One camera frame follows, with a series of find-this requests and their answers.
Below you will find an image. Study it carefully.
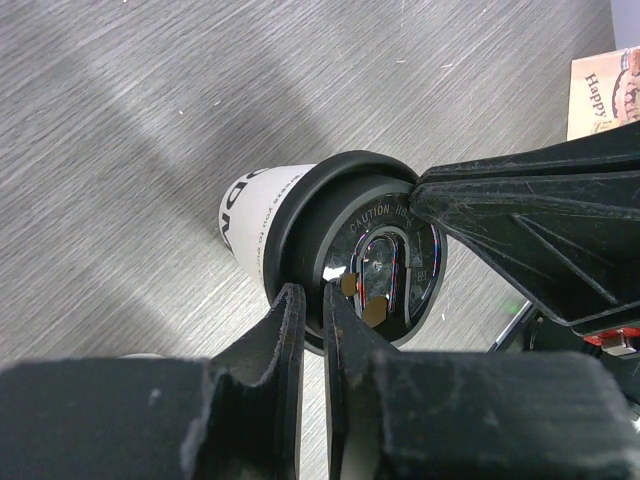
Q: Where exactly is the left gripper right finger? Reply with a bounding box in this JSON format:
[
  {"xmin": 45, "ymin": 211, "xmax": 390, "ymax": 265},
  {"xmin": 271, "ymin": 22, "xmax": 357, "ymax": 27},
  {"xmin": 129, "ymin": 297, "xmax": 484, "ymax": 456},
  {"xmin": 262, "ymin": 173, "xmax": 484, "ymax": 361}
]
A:
[{"xmin": 323, "ymin": 284, "xmax": 639, "ymax": 479}]

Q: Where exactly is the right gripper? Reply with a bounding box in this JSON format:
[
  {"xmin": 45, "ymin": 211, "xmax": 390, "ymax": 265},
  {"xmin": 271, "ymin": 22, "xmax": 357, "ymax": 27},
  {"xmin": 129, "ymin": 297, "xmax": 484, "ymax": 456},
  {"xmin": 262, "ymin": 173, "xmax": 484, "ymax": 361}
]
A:
[{"xmin": 410, "ymin": 123, "xmax": 639, "ymax": 360}]

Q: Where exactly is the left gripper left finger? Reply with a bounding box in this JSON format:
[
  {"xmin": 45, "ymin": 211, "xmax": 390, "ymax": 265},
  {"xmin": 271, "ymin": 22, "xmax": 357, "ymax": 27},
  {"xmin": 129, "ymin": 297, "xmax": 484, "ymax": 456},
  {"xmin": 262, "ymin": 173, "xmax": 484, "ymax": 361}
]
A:
[{"xmin": 1, "ymin": 284, "xmax": 306, "ymax": 479}]

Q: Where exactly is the brown paper bag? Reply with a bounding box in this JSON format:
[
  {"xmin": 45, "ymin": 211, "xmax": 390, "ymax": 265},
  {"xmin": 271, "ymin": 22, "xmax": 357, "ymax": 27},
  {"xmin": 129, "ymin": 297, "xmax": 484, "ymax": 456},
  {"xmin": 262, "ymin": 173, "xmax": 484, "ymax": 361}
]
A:
[{"xmin": 566, "ymin": 47, "xmax": 640, "ymax": 141}]

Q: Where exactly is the black lid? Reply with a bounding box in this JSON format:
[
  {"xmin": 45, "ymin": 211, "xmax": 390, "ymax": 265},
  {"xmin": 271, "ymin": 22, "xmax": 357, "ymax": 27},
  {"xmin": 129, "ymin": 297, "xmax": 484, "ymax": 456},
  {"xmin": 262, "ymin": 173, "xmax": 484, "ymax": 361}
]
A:
[{"xmin": 263, "ymin": 150, "xmax": 447, "ymax": 355}]

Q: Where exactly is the paper coffee cup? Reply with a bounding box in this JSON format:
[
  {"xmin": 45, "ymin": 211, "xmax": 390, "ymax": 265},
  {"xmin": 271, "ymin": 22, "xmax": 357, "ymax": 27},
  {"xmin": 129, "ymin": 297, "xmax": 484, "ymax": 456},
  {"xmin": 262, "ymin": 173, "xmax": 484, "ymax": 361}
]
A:
[{"xmin": 218, "ymin": 164, "xmax": 315, "ymax": 287}]

